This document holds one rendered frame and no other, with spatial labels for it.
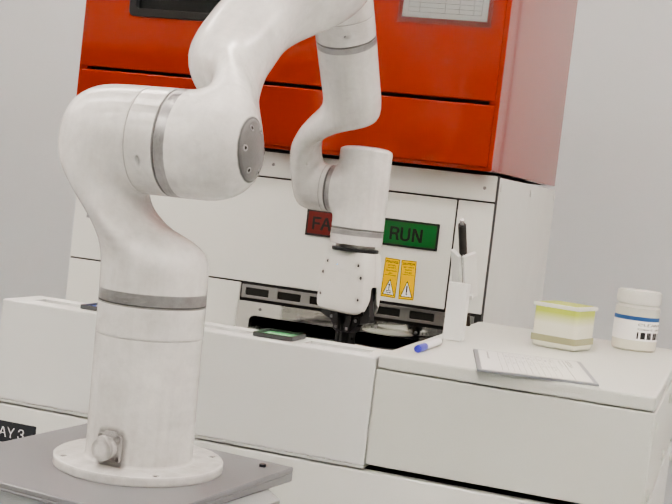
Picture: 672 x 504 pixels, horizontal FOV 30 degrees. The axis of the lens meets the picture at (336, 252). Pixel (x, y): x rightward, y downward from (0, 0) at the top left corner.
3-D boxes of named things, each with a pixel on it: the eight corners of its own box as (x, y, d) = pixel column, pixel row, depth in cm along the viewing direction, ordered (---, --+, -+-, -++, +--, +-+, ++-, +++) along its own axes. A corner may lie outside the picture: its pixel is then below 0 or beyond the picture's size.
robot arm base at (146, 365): (164, 498, 129) (180, 320, 127) (16, 464, 136) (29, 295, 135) (252, 465, 146) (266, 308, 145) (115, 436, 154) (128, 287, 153)
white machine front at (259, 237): (68, 334, 246) (89, 131, 244) (473, 401, 221) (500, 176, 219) (59, 335, 244) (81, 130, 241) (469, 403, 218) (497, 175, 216)
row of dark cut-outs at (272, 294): (242, 296, 233) (243, 283, 232) (473, 330, 219) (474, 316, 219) (240, 296, 232) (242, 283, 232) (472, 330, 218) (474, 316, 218)
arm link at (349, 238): (318, 224, 200) (316, 243, 200) (358, 230, 194) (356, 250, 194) (354, 227, 206) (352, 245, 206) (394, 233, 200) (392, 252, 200)
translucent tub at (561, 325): (548, 342, 196) (553, 299, 196) (593, 350, 192) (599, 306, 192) (528, 344, 190) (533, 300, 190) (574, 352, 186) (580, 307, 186)
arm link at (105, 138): (174, 312, 132) (194, 86, 131) (26, 290, 139) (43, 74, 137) (224, 304, 143) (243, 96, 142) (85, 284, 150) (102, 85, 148)
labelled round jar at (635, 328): (612, 344, 205) (620, 286, 205) (656, 350, 203) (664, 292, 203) (608, 347, 199) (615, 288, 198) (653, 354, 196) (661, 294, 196)
